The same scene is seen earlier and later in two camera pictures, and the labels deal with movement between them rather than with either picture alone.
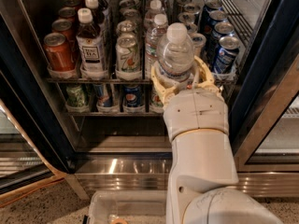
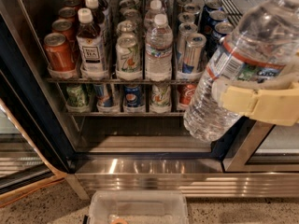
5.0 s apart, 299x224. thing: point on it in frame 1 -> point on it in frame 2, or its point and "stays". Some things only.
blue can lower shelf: x=101 y=97 stays
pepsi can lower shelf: x=134 y=95 stays
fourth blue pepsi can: x=209 y=7 stays
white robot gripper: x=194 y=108 -> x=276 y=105
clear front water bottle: x=176 y=55 -> x=262 y=48
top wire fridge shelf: x=129 y=79 stays
